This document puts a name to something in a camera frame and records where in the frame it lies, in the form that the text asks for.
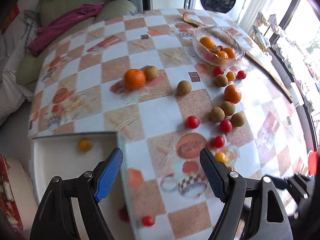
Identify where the large orange left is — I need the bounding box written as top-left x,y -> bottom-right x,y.
124,69 -> 146,89

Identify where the red white round stool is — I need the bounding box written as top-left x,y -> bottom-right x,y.
1,155 -> 37,239

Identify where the red tomato in tray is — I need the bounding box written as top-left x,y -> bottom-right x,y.
118,205 -> 130,222

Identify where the red plastic cup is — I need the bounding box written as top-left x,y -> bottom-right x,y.
308,150 -> 318,176

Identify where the orange in bowl back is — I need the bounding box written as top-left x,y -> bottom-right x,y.
200,37 -> 215,49

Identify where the yellow-orange cherry tomato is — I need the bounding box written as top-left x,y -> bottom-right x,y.
214,152 -> 228,164

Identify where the red cherry tomato by cluster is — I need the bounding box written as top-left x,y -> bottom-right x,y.
219,119 -> 233,134

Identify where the large orange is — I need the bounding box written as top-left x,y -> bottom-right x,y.
124,69 -> 146,89
224,85 -> 242,104

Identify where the magenta cloth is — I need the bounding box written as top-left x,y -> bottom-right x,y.
28,3 -> 104,56

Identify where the red cherry tomato lower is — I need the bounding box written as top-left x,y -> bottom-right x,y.
211,135 -> 225,148

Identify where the brown longan beside left orange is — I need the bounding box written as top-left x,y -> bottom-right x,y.
144,65 -> 158,81

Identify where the glass fruit bowl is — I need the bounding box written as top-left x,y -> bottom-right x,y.
193,27 -> 245,68

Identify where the brown longan cluster top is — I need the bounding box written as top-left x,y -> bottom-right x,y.
220,101 -> 235,116

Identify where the checkered fruit-print tablecloth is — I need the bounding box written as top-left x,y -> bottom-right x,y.
28,8 -> 309,240

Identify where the red tomato at tray edge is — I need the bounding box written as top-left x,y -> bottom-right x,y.
141,216 -> 156,227

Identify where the green sofa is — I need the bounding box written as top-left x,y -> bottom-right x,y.
16,0 -> 137,86

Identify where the wooden back scratcher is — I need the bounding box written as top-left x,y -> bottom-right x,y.
182,11 -> 293,103

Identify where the brown longan near bowl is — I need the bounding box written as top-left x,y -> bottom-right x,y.
214,74 -> 228,87

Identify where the orange in bowl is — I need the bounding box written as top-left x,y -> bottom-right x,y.
216,50 -> 229,59
222,47 -> 236,59
200,37 -> 215,49

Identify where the red cherry tomato centre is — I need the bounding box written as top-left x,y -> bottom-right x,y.
185,115 -> 200,129

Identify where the red cherry tomato near bowl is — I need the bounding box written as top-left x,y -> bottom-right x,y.
213,67 -> 225,76

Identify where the large orange right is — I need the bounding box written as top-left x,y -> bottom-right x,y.
224,85 -> 242,104

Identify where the striped grey blanket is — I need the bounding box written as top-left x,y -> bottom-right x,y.
1,3 -> 40,123

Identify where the brown longan centre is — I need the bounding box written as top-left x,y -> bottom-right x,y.
177,80 -> 192,96

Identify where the red cherry tomato far right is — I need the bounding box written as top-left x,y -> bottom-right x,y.
236,70 -> 247,80

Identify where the orange in bowl front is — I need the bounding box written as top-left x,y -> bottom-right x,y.
216,50 -> 229,59

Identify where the brown longan cluster left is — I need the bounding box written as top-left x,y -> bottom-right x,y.
210,107 -> 225,122

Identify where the yellow tomato in tray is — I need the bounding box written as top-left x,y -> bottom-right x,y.
78,138 -> 92,152

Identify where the orange in bowl right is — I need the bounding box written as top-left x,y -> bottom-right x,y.
222,47 -> 236,59

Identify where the small orange kumquat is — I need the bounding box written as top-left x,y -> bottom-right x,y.
226,71 -> 236,82

